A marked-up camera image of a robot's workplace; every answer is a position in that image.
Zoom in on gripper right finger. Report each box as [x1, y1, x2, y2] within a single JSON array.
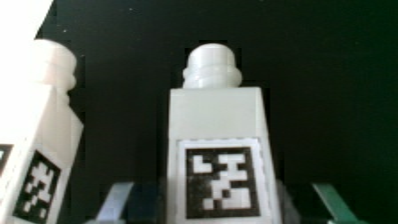
[[276, 181, 372, 224]]

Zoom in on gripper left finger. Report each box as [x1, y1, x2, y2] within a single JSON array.
[[86, 181, 164, 224]]

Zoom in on white leg with marker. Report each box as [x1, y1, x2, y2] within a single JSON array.
[[166, 43, 283, 224]]

